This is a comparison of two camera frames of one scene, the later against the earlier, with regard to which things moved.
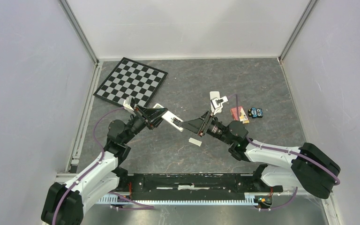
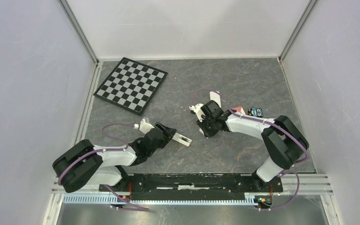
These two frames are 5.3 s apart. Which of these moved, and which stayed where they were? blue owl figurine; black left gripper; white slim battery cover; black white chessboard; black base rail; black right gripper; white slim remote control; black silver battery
Moved: black silver battery; black right gripper; black left gripper; white slim battery cover; white slim remote control
Stayed: black white chessboard; black base rail; blue owl figurine
